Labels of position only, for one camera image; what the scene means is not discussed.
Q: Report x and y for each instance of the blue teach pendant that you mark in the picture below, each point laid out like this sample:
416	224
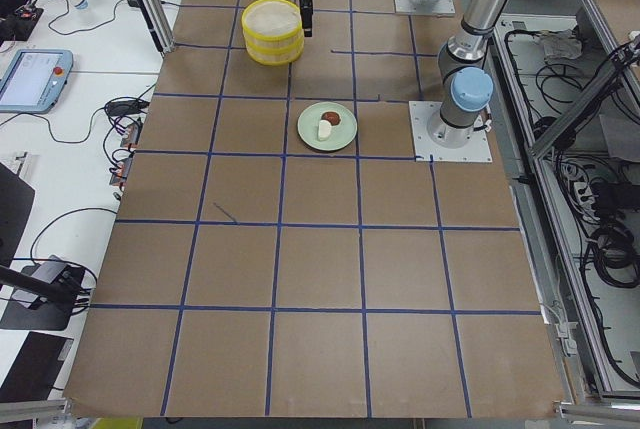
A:
34	80

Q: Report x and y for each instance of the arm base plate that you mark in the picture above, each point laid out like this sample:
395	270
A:
434	141
438	8

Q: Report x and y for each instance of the crumpled grey cloth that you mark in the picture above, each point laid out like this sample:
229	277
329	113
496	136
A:
560	45

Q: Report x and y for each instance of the light green plate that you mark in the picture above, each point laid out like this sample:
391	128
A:
342	134

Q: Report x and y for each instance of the brown bun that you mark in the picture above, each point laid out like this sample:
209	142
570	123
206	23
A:
332	117

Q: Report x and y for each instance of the white steamed bun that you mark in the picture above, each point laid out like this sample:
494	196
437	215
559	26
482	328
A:
324	130

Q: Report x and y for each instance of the black camera stand base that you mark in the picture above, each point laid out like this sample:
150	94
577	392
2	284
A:
43	295

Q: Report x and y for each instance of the yellow steamer layer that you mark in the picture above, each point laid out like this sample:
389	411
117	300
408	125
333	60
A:
271	56
271	23

